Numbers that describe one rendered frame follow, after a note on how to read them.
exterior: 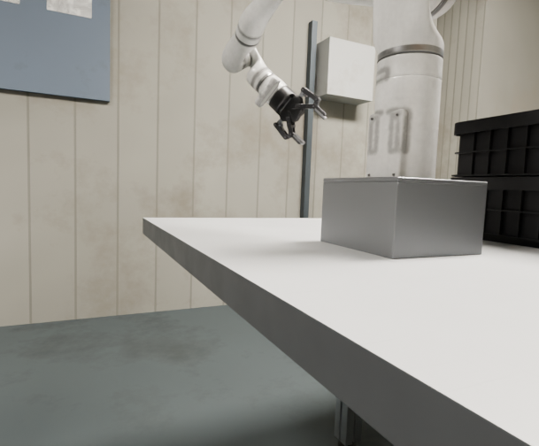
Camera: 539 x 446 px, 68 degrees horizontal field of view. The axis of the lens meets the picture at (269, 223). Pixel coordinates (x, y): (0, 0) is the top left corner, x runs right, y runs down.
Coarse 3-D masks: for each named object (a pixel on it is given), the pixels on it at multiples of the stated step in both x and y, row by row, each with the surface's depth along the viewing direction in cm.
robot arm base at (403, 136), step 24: (384, 72) 56; (408, 72) 54; (432, 72) 54; (384, 96) 56; (408, 96) 54; (432, 96) 55; (384, 120) 56; (408, 120) 55; (432, 120) 55; (384, 144) 57; (408, 144) 55; (432, 144) 56; (384, 168) 57; (408, 168) 55; (432, 168) 56
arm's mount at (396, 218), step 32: (352, 192) 57; (384, 192) 51; (416, 192) 51; (448, 192) 53; (480, 192) 56; (352, 224) 57; (384, 224) 51; (416, 224) 51; (448, 224) 54; (480, 224) 56; (384, 256) 51; (416, 256) 52
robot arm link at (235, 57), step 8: (232, 40) 108; (224, 48) 112; (232, 48) 109; (240, 48) 108; (248, 48) 107; (224, 56) 112; (232, 56) 111; (240, 56) 109; (248, 56) 113; (224, 64) 114; (232, 64) 112; (240, 64) 112; (248, 64) 115; (232, 72) 115
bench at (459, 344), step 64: (192, 256) 54; (256, 256) 48; (320, 256) 50; (448, 256) 54; (512, 256) 57; (256, 320) 34; (320, 320) 25; (384, 320) 26; (448, 320) 26; (512, 320) 27; (384, 384) 20; (448, 384) 17; (512, 384) 18
